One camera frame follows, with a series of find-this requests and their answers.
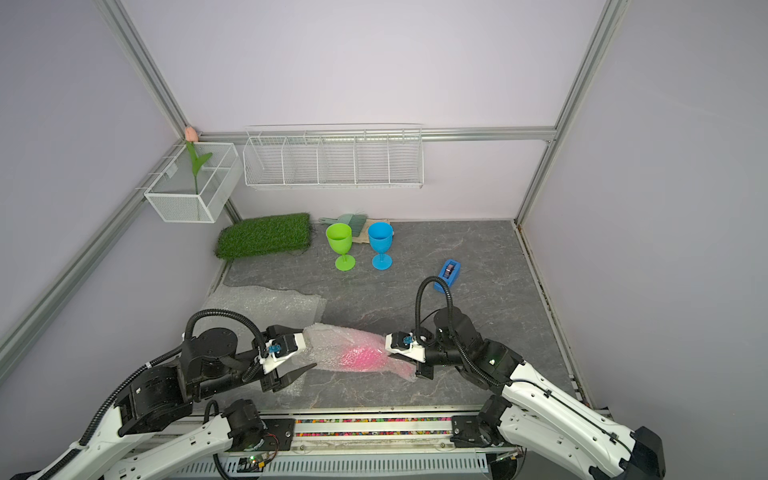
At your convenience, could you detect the pink plastic wine glass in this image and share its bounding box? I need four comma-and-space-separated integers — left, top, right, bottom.
339, 344, 390, 372

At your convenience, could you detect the blue tape dispenser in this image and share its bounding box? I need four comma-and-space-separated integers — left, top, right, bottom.
438, 259, 461, 288

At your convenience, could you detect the blue plastic wine glass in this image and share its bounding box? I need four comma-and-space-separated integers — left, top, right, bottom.
367, 222, 394, 270

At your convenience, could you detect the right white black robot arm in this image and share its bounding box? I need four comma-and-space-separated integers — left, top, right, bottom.
387, 307, 666, 479

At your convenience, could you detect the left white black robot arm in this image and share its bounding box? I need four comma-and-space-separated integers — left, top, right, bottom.
20, 326, 314, 479

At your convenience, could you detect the bubble wrap sheet stack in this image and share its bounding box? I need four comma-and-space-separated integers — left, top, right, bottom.
194, 284, 327, 402

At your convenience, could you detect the green plastic wine glass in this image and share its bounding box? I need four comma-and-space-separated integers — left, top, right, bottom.
326, 223, 356, 271

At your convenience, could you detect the green artificial grass mat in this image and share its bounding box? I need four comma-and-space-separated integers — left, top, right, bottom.
214, 213, 311, 261

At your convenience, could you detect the beige cloth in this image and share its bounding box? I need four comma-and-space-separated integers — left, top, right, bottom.
352, 218, 389, 244

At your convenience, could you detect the artificial pink tulip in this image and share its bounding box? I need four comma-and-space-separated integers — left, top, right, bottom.
184, 126, 212, 194

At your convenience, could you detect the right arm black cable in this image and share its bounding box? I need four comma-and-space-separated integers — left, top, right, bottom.
415, 275, 625, 445

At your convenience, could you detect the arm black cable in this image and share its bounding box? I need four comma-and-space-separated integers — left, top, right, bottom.
415, 275, 625, 445
77, 308, 268, 448

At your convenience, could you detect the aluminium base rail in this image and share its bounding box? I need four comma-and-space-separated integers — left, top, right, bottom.
107, 407, 637, 480

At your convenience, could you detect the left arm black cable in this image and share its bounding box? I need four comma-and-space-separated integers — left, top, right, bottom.
77, 308, 268, 448

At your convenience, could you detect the small white wire basket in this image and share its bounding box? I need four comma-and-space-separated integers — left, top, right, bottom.
144, 142, 244, 224

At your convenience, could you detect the long white wire shelf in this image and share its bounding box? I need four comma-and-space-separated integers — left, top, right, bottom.
243, 123, 425, 189

